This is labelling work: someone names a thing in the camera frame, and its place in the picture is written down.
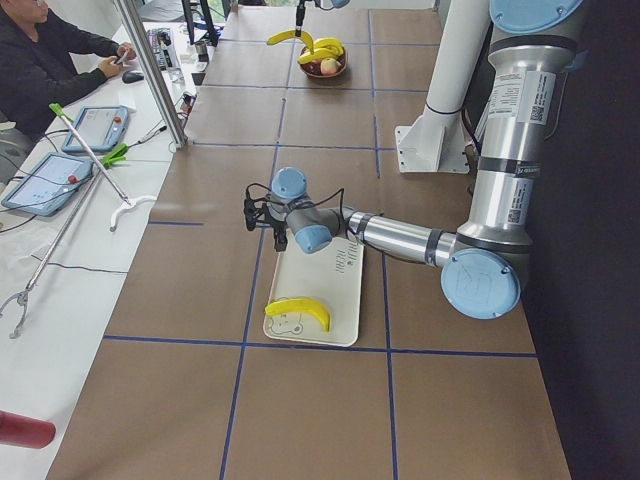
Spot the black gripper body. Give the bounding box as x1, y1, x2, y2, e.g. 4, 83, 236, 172
252, 197, 287, 234

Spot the yellow banana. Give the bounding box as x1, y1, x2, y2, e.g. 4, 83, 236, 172
264, 297, 331, 332
298, 47, 340, 65
266, 30, 315, 53
314, 37, 345, 56

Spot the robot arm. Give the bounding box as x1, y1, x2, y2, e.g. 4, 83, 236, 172
244, 1, 589, 319
294, 0, 350, 37

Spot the brown wicker basket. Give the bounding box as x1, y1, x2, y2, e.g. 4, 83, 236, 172
298, 44, 348, 79

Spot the pale pink apple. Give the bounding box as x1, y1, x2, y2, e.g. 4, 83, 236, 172
320, 58, 342, 77

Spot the cream bear tray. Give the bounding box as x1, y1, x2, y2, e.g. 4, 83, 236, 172
263, 233, 364, 347

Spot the metal cup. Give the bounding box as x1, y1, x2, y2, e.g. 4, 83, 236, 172
194, 41, 209, 62

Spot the long metal reacher grabber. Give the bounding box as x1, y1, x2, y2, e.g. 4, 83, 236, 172
49, 103, 157, 232

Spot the green clip tool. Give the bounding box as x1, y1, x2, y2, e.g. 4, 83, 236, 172
101, 143, 129, 169

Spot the blue teach pendant far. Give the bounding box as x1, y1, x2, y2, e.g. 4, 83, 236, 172
73, 105, 129, 154

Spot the blue teach pendant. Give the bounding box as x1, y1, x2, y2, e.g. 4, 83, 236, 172
1, 153, 93, 217
73, 105, 129, 154

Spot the black computer mouse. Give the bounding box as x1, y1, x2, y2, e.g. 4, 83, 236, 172
122, 70, 144, 84

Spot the blue teach pendant near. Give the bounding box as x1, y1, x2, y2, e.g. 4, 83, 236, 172
1, 153, 93, 217

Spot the seated person in black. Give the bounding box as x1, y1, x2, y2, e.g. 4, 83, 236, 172
0, 0, 138, 142

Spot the red cylinder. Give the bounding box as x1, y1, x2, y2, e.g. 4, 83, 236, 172
1, 411, 56, 449

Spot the aluminium frame post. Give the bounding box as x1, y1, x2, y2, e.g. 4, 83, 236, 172
114, 0, 188, 150

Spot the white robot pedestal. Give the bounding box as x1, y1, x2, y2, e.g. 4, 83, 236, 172
395, 0, 490, 174

